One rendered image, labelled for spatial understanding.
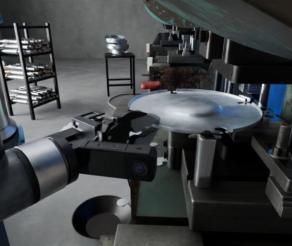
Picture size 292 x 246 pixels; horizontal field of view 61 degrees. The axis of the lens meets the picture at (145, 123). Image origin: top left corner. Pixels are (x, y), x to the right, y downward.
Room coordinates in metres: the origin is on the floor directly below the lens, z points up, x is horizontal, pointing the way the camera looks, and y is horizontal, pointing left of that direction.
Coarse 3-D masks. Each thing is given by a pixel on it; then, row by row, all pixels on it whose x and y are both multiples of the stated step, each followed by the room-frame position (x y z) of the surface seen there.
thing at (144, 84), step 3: (141, 84) 0.85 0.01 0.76; (144, 84) 0.84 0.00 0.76; (147, 84) 0.84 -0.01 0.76; (150, 84) 0.84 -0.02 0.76; (153, 84) 0.84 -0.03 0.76; (156, 84) 0.84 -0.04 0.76; (159, 84) 0.84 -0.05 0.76; (141, 87) 0.84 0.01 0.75; (144, 87) 0.84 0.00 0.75; (147, 87) 0.84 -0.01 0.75; (150, 87) 0.84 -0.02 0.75; (153, 87) 0.84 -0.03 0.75; (156, 87) 0.83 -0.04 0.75; (159, 87) 0.84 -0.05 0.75; (150, 90) 0.86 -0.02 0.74
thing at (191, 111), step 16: (144, 96) 0.62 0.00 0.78; (160, 96) 0.62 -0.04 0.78; (176, 96) 0.62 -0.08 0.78; (192, 96) 0.62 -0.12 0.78; (208, 96) 0.62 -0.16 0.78; (224, 96) 0.62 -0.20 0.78; (160, 112) 0.50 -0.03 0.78; (176, 112) 0.49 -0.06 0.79; (192, 112) 0.48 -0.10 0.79; (208, 112) 0.48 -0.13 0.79; (224, 112) 0.50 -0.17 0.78; (240, 112) 0.50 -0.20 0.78; (256, 112) 0.50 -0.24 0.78; (160, 128) 0.41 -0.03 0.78; (176, 128) 0.40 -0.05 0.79; (192, 128) 0.41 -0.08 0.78; (208, 128) 0.41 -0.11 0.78; (224, 128) 0.41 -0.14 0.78; (240, 128) 0.40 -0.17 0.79
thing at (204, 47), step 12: (204, 36) 0.49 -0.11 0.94; (216, 36) 0.48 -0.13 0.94; (204, 48) 0.51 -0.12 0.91; (216, 48) 0.48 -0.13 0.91; (228, 48) 0.46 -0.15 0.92; (240, 48) 0.45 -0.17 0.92; (252, 48) 0.45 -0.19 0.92; (228, 60) 0.45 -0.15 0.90; (240, 60) 0.45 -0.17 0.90; (252, 60) 0.45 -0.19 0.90; (264, 60) 0.45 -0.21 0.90; (276, 60) 0.45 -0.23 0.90; (288, 60) 0.45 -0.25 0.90
